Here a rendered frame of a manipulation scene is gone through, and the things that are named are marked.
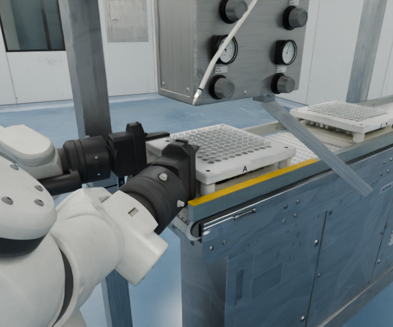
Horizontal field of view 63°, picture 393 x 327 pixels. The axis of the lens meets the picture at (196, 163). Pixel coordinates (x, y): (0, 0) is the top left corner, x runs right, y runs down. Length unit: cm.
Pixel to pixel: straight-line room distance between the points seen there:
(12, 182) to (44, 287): 6
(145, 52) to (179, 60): 540
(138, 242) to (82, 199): 9
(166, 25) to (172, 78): 7
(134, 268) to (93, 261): 15
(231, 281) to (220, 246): 18
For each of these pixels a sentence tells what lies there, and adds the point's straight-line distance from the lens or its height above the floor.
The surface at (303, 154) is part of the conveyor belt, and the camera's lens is 90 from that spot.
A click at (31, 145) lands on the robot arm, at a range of 62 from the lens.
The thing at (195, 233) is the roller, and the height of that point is 82.
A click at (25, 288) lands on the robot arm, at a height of 104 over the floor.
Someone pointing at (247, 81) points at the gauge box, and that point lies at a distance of 49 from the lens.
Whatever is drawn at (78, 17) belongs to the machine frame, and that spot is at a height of 118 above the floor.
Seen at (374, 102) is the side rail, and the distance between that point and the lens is 155.
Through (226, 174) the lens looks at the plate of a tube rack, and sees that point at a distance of 59.
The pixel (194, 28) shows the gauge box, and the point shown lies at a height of 116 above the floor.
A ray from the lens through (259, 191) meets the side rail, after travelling 64.
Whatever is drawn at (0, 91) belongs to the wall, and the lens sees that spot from 571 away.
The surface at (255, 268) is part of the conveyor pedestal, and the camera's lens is 85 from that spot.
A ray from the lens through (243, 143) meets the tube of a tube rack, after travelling 70.
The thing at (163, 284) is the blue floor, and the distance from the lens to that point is 169.
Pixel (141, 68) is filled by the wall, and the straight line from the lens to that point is 586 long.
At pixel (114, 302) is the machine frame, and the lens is 98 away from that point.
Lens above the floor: 116
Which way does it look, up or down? 23 degrees down
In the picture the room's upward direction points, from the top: straight up
